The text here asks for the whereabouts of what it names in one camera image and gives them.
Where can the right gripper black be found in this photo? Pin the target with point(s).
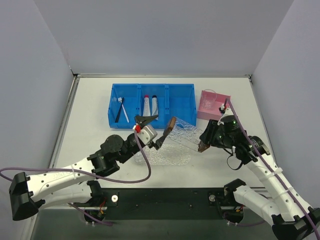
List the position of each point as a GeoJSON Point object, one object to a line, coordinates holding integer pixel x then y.
{"type": "Point", "coordinates": [208, 135]}

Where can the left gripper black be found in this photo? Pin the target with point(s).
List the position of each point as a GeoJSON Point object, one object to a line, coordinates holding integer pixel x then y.
{"type": "Point", "coordinates": [133, 144]}

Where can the clear holder with brown ends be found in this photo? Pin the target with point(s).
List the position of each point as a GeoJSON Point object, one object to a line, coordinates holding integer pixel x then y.
{"type": "Point", "coordinates": [184, 133]}

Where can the clear plastic cup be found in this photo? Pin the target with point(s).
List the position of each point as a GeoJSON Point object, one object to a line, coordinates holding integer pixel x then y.
{"type": "Point", "coordinates": [208, 98]}
{"type": "Point", "coordinates": [139, 159]}

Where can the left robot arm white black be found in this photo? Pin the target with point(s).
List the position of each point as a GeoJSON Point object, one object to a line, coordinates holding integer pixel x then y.
{"type": "Point", "coordinates": [78, 182]}

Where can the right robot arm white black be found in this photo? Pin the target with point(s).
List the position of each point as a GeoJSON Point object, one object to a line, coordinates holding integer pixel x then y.
{"type": "Point", "coordinates": [288, 214]}

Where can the red-capped toothpaste tube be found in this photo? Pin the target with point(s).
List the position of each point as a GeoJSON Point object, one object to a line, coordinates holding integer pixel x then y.
{"type": "Point", "coordinates": [146, 107]}

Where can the clear textured oval tray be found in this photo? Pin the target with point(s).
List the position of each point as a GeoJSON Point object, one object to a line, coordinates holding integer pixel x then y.
{"type": "Point", "coordinates": [168, 155]}

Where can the black toothbrush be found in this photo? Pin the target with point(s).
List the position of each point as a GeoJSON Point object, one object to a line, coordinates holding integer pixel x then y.
{"type": "Point", "coordinates": [119, 112]}

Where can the white toothbrush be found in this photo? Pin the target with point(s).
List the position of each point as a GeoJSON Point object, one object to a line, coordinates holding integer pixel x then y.
{"type": "Point", "coordinates": [121, 100]}

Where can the pink plastic box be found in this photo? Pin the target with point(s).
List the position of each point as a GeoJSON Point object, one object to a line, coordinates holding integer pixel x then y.
{"type": "Point", "coordinates": [214, 113]}

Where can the blue three-compartment bin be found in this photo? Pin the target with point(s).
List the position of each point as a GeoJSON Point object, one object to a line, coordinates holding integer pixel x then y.
{"type": "Point", "coordinates": [167, 100]}

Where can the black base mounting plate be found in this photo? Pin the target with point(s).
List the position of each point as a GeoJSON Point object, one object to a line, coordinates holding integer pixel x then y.
{"type": "Point", "coordinates": [163, 204]}

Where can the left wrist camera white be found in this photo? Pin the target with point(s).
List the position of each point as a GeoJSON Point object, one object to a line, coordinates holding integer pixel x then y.
{"type": "Point", "coordinates": [145, 134]}

